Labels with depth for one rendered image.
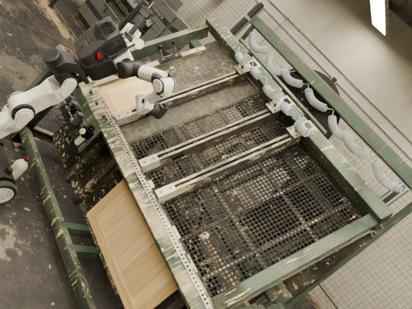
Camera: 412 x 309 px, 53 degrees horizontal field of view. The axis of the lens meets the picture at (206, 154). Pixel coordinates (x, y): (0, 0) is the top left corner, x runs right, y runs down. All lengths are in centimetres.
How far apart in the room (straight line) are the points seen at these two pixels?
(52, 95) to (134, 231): 104
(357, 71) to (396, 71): 64
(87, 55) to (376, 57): 604
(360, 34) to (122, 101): 569
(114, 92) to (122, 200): 83
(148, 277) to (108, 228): 50
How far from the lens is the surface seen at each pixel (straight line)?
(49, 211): 318
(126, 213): 295
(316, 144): 285
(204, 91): 315
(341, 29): 817
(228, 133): 287
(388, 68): 785
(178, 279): 234
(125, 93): 321
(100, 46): 264
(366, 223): 267
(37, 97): 282
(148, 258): 278
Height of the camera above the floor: 189
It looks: 13 degrees down
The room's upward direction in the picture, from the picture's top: 48 degrees clockwise
